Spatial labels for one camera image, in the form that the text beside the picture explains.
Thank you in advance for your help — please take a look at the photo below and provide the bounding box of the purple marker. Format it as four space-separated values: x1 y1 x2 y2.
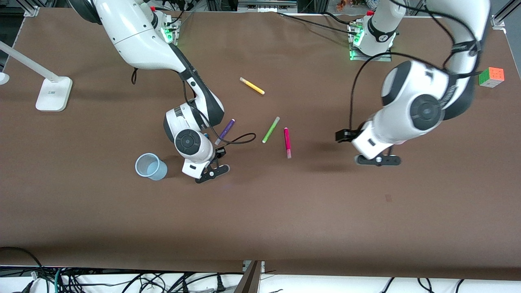
215 118 235 146

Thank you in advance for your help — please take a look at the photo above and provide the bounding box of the aluminium frame rail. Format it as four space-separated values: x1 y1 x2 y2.
490 0 521 30
16 0 41 17

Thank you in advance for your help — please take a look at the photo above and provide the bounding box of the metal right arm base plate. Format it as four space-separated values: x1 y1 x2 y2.
163 16 180 45

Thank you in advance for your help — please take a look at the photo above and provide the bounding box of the colourful puzzle cube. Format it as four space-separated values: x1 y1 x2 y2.
479 67 505 88

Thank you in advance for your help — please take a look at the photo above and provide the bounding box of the grey metal box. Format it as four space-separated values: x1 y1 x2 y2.
238 0 298 13

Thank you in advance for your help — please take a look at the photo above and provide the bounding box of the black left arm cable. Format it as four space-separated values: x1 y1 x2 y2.
349 0 483 133

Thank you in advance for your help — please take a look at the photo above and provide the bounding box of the white lamp stand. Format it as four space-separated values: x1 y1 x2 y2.
0 41 73 112

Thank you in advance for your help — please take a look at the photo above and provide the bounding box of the yellow marker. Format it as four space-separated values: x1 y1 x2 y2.
239 77 265 95

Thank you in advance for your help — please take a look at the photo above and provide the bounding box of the green marker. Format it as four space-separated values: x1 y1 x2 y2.
262 116 280 144

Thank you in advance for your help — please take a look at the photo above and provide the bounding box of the blue plastic cup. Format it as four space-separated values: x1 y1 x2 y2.
135 153 168 181

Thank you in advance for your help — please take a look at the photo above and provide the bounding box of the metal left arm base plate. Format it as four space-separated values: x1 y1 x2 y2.
349 20 393 62

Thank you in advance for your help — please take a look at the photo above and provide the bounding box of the aluminium table profile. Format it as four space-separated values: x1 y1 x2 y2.
234 260 265 293

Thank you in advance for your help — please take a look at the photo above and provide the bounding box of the brown table cover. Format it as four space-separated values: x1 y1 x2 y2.
0 8 521 281

